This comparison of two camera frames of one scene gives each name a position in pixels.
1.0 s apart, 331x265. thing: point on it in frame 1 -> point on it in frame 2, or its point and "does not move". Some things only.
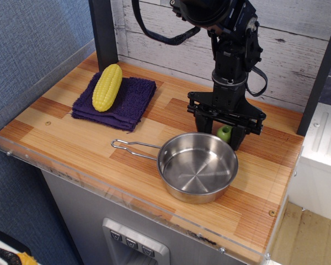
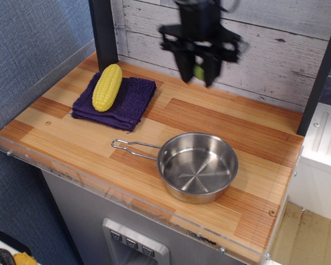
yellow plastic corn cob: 107,87 does not move
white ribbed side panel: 323,139 does not move
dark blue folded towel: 123,115 does not move
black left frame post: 104,32 does not move
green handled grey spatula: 224,132 -> 199,72
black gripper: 226,104 -> 199,30
